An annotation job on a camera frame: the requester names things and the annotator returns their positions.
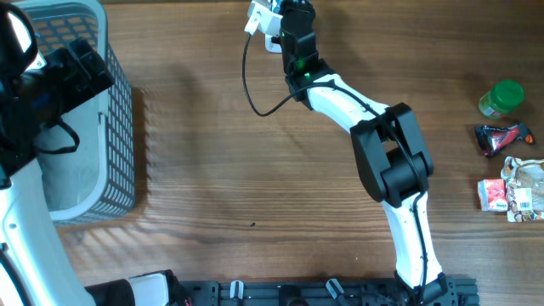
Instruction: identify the red white small box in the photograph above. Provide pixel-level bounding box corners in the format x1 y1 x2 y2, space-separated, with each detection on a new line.
478 178 508 213

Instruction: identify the white brown snack pouch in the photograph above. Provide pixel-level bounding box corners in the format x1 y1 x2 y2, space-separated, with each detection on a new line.
501 156 543 223

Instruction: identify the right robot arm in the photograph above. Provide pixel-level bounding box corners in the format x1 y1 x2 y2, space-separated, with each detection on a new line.
279 1 447 305

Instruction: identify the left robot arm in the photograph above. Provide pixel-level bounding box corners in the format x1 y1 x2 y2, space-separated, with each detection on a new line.
1 2 193 305

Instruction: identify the blue mouthwash bottle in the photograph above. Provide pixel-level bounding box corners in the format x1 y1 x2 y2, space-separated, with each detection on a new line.
272 0 282 14

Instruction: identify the red black small packet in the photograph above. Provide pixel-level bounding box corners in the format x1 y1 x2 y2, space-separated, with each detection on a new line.
474 122 536 157

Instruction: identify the green lid spice jar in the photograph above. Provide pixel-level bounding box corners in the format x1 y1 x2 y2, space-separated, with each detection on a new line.
479 80 524 119

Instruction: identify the grey plastic mesh basket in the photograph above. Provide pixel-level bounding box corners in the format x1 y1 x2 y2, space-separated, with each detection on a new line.
17 0 135 226

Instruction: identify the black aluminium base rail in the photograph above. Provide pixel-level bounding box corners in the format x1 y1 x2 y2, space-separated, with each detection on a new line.
180 275 480 306

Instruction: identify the white barcode scanner box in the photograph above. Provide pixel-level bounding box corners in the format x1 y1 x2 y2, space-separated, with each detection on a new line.
265 35 281 54

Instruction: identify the right camera black cable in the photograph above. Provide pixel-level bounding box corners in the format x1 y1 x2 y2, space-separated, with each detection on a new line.
241 32 429 298

